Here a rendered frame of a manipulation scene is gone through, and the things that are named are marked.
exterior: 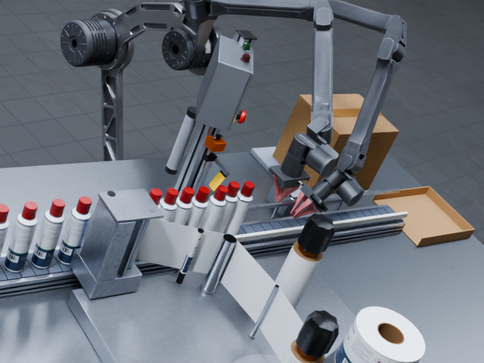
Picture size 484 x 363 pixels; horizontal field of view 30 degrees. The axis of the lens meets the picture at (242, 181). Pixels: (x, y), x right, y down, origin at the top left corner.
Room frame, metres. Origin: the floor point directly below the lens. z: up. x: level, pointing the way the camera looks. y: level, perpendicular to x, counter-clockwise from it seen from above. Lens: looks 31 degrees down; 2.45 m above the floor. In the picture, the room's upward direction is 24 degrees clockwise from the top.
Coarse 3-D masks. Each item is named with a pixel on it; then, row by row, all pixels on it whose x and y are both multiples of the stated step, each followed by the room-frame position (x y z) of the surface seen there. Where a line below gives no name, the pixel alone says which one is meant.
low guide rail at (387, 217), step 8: (376, 216) 2.69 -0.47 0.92; (384, 216) 2.71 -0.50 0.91; (392, 216) 2.74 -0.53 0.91; (400, 216) 2.77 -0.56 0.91; (336, 224) 2.54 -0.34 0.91; (344, 224) 2.57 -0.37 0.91; (352, 224) 2.60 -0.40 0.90; (264, 232) 2.32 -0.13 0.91; (272, 232) 2.34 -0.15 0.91; (280, 232) 2.36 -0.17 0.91; (288, 232) 2.38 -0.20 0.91; (296, 232) 2.41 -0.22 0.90; (240, 240) 2.24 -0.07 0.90; (248, 240) 2.27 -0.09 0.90
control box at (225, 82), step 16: (224, 48) 2.20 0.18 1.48; (224, 64) 2.11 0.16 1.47; (240, 64) 2.15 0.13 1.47; (208, 80) 2.14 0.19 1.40; (224, 80) 2.12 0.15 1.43; (240, 80) 2.12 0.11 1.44; (208, 96) 2.11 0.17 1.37; (224, 96) 2.12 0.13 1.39; (240, 96) 2.13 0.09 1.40; (208, 112) 2.11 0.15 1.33; (224, 112) 2.12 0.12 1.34; (224, 128) 2.13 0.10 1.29
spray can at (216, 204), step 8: (216, 192) 2.17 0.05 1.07; (224, 192) 2.17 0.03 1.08; (208, 200) 2.18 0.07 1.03; (216, 200) 2.17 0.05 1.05; (224, 200) 2.18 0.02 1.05; (208, 208) 2.16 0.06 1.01; (216, 208) 2.16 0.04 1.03; (208, 216) 2.16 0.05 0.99; (216, 216) 2.16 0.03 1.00; (200, 224) 2.17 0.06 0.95; (208, 224) 2.16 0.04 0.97; (216, 224) 2.17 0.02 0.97
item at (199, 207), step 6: (198, 192) 2.13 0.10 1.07; (204, 192) 2.12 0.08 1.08; (192, 198) 2.13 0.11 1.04; (198, 198) 2.12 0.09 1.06; (204, 198) 2.12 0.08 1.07; (198, 204) 2.12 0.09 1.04; (204, 204) 2.13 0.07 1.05; (192, 210) 2.11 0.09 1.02; (198, 210) 2.11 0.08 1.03; (204, 210) 2.12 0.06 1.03; (192, 216) 2.11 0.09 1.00; (198, 216) 2.12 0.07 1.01; (186, 222) 2.12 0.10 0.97; (192, 222) 2.11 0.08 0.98; (198, 222) 2.12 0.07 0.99
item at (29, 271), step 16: (384, 208) 2.82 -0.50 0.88; (256, 224) 2.39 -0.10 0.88; (272, 224) 2.43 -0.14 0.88; (288, 224) 2.47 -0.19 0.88; (304, 224) 2.51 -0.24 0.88; (368, 224) 2.67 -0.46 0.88; (256, 240) 2.31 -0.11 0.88; (272, 240) 2.35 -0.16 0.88; (0, 272) 1.72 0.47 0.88; (32, 272) 1.77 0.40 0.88; (48, 272) 1.79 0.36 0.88
